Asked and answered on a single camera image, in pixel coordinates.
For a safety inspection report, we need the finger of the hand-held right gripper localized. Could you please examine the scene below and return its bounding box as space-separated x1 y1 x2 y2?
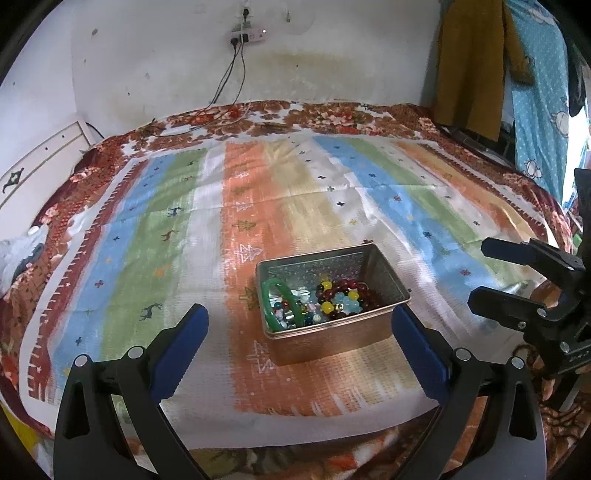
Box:
467 285 551 331
481 237 579 278

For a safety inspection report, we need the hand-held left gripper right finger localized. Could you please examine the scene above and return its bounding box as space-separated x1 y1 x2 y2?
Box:
392 305 548 480

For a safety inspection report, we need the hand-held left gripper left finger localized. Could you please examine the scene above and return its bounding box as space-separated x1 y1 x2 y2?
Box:
53 303 209 480

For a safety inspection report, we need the metal tin box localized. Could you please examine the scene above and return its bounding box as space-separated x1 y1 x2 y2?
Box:
255 243 412 367

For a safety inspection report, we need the light blue bead bracelet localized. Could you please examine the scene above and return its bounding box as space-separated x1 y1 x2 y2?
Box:
329 291 366 315

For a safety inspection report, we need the green jade bangle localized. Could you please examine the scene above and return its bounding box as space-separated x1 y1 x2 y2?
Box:
259 279 308 333

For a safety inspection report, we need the red bead bracelet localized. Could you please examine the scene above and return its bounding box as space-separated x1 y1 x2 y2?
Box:
329 276 385 320

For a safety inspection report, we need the multicoloured bead bracelet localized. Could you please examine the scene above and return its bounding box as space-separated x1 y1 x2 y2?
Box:
271 288 325 329

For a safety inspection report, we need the yellow and black bead bracelet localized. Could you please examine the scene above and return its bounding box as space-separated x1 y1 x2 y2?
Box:
314 277 366 322

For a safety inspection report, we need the blue printed cloth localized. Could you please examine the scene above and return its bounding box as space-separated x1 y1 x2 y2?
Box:
505 0 583 205

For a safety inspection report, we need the dark hanging garment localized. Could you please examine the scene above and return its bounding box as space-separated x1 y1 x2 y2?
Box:
566 41 591 117

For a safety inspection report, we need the white grey cloth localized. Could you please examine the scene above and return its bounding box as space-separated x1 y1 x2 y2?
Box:
0 225 49 288

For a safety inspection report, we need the brown coat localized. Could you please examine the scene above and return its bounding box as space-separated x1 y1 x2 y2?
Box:
433 0 533 142

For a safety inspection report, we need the striped patterned blanket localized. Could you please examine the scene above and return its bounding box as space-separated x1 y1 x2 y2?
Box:
18 136 570 451

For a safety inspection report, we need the white headboard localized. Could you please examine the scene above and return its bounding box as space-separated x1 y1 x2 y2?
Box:
0 120 94 209

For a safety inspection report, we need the white power strip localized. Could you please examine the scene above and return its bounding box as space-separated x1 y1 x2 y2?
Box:
229 28 268 46

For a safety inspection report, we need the black cable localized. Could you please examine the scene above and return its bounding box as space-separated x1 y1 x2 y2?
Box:
152 42 237 137
198 42 247 121

